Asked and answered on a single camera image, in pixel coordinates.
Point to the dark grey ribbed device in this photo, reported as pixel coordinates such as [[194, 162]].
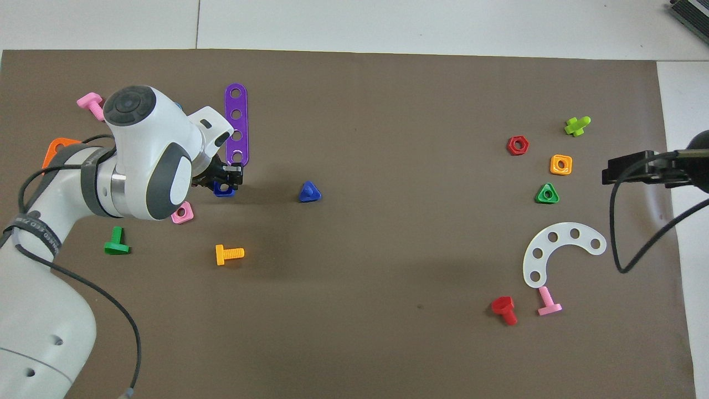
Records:
[[689, 11]]

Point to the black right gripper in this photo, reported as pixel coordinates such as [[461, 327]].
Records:
[[673, 169]]

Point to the blue square plastic nut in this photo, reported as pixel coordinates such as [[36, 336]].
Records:
[[224, 194]]

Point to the purple four-hole plastic strip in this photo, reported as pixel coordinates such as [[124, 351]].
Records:
[[236, 104]]

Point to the orange square plastic nut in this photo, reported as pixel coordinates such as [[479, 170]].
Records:
[[554, 169]]

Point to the green triangular plastic nut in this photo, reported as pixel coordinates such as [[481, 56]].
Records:
[[540, 198]]

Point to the dark green plastic bolt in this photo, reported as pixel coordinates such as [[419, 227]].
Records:
[[116, 246]]

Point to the orange-yellow plastic bolt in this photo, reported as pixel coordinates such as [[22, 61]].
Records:
[[220, 255]]

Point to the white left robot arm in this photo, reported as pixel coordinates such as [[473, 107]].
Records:
[[144, 144]]

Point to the blue triangular-head plastic bolt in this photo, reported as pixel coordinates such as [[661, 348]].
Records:
[[309, 193]]

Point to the orange plastic strip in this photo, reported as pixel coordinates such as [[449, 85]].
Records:
[[55, 147]]

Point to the pink plastic toy bolt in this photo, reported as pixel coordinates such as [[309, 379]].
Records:
[[549, 309], [87, 101]]

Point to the red plastic toy bolt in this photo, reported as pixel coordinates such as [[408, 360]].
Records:
[[502, 305]]

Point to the lime green plastic bolt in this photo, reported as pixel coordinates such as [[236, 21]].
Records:
[[576, 126]]

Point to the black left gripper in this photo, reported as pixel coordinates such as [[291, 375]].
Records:
[[207, 174]]

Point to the brown table mat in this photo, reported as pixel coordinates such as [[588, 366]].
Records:
[[360, 305]]

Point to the white curved plastic strip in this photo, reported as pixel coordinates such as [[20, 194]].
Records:
[[563, 233]]

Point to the pink square plastic nut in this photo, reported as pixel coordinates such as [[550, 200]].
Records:
[[185, 215]]

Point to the red hexagonal plastic nut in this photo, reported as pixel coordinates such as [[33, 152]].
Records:
[[510, 145]]

